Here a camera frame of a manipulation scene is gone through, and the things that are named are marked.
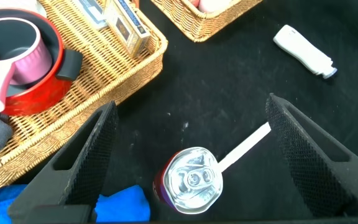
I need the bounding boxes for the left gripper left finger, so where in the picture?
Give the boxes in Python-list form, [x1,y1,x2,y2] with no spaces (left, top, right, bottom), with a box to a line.
[7,100,120,223]

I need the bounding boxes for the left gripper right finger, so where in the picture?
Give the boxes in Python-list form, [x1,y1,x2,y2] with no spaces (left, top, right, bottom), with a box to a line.
[265,92,358,218]

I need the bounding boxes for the white brush-tip bottle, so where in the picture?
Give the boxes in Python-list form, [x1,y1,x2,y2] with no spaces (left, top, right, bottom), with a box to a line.
[272,24,338,80]

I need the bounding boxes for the blue microfibre cloth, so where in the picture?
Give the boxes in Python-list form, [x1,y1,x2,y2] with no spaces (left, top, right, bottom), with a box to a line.
[0,184,151,223]

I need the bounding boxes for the cream marker pen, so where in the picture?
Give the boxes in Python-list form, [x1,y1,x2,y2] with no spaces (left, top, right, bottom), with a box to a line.
[218,121,272,173]

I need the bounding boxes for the red cooking pot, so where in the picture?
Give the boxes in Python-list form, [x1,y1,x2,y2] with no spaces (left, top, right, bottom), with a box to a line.
[0,7,83,117]

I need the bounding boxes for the red soda can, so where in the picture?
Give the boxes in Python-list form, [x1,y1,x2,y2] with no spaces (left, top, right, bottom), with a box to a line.
[152,146,224,215]

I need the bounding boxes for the black table cloth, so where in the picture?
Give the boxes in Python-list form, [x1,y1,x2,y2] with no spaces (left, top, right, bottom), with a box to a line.
[0,0,358,224]

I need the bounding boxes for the pink saucepan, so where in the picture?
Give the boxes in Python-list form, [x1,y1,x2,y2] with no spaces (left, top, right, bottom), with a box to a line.
[0,17,53,114]

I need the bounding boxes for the cream and black card box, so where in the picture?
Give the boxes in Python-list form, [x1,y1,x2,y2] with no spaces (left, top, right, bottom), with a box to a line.
[103,0,152,58]

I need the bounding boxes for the clear plastic case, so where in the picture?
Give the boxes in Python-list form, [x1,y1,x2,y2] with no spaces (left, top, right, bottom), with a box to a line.
[73,0,109,31]

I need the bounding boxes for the white dish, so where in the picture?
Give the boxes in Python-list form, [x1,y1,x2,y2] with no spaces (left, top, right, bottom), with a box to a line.
[0,0,48,18]

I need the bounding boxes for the pale pink peach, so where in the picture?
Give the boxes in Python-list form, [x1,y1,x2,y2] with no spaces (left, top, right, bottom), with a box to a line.
[197,0,233,14]

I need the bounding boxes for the wicker basket brown handles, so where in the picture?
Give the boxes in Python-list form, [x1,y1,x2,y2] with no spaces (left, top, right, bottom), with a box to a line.
[150,0,264,43]
[0,0,169,206]

